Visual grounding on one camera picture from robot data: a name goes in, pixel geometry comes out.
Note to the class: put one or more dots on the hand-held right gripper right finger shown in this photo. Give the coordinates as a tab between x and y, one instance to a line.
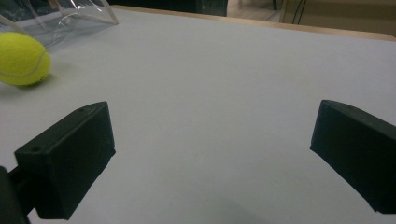
358	155

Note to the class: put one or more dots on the yellow tennis ball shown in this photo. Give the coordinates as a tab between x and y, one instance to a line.
21	59

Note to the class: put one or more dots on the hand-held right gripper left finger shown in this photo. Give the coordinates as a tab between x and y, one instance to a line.
68	161

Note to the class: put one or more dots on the clear plastic box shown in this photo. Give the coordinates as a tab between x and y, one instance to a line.
59	21

